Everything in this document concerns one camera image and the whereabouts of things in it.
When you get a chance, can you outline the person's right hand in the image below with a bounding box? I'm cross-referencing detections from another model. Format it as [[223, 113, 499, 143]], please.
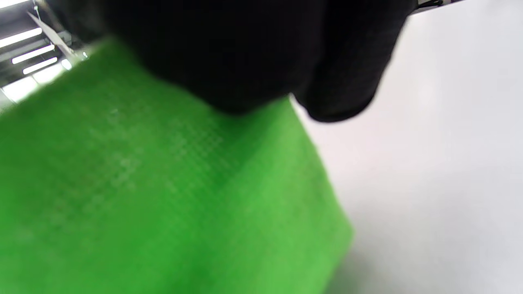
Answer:
[[45, 0, 418, 123]]

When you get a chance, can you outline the green rectangular towel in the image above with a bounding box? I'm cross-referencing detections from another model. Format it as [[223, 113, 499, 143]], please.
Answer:
[[0, 37, 354, 294]]

